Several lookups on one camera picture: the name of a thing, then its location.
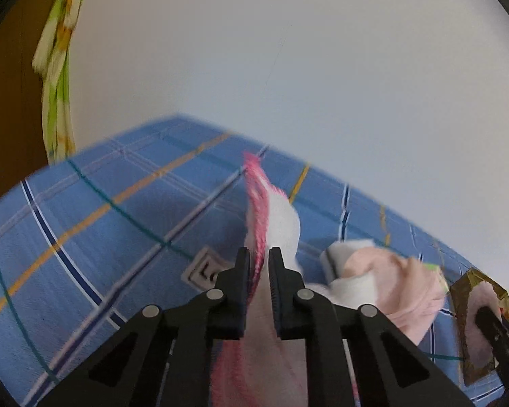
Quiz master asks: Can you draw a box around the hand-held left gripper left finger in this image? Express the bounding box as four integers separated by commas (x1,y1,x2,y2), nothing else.
38,246,250,407

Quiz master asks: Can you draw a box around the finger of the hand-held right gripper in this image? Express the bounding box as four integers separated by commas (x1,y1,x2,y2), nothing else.
474,305,509,393

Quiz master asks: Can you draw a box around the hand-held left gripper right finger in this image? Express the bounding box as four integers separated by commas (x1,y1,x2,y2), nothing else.
270,247,476,407

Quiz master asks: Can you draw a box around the pink fluffy puff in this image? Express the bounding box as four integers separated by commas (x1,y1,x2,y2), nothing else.
467,282,503,367

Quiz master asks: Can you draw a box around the gold metal tin box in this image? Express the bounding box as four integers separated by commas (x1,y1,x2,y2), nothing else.
450,268,509,386

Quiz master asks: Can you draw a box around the white cloth with pink fringe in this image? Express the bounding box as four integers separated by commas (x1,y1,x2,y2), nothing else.
210,152,360,407

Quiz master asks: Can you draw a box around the light pink cloth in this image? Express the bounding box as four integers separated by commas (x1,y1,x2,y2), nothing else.
320,239,448,346

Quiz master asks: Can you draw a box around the blue plaid bedsheet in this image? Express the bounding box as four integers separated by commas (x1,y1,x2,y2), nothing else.
0,112,509,407

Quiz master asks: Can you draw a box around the green floral cloth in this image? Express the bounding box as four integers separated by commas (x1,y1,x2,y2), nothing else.
32,0,89,164

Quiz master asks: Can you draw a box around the brown wooden door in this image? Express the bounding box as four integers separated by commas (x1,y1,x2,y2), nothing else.
0,0,75,213

